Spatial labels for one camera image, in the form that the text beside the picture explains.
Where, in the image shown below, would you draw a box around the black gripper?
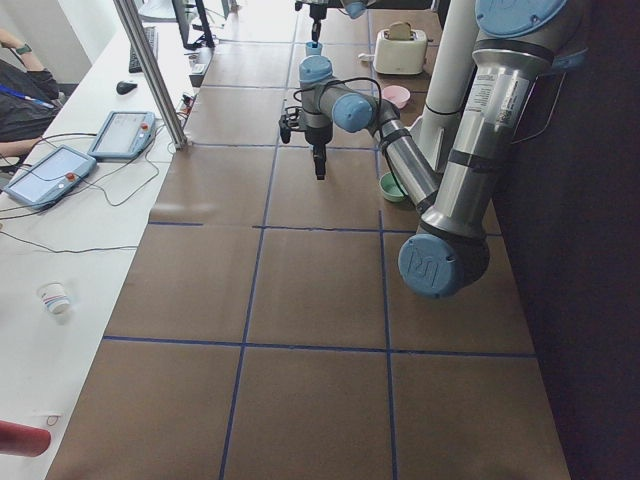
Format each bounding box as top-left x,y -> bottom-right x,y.
305,124 -> 333,180
294,0 -> 330,42

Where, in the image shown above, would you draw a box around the light blue cup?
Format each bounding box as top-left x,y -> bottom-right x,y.
305,41 -> 323,56

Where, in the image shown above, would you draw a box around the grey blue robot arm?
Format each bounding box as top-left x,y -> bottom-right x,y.
280,1 -> 591,298
294,0 -> 371,43

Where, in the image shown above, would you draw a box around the green bowl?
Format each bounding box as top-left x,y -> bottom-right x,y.
378,172 -> 406,203

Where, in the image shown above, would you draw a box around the cream toaster with bread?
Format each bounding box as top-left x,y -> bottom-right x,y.
373,21 -> 428,75

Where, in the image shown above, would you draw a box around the pink bowl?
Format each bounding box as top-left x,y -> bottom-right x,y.
382,85 -> 411,109

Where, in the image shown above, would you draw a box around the black monitor stand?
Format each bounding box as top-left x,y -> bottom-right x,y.
172,0 -> 215,51

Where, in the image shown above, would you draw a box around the black keyboard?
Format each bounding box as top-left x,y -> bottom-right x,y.
128,26 -> 160,75

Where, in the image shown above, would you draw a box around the far blue teach pendant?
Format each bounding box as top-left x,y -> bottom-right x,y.
88,111 -> 156,162

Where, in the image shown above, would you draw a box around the blue teach pendant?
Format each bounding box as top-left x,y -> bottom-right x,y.
88,111 -> 156,162
4,146 -> 97,210

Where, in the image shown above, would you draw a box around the black computer mouse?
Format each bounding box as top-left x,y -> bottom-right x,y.
116,81 -> 138,95

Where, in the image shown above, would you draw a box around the near blue teach pendant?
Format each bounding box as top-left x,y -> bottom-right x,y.
4,146 -> 97,210

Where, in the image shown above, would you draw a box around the seated person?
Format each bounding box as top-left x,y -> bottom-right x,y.
1,29 -> 61,160

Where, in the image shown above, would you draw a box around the paper cup on desk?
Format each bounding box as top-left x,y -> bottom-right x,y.
37,282 -> 70,315

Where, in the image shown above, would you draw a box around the red cylinder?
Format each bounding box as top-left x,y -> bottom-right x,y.
0,421 -> 51,457

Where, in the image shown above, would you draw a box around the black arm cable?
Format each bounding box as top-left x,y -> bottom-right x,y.
282,77 -> 416,201

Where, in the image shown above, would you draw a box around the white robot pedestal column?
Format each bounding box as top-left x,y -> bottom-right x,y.
410,0 -> 479,174

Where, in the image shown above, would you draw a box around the aluminium frame post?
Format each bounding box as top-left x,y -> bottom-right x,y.
113,0 -> 187,150

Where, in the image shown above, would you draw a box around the black pendant cables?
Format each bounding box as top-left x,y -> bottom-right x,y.
0,124 -> 174,254

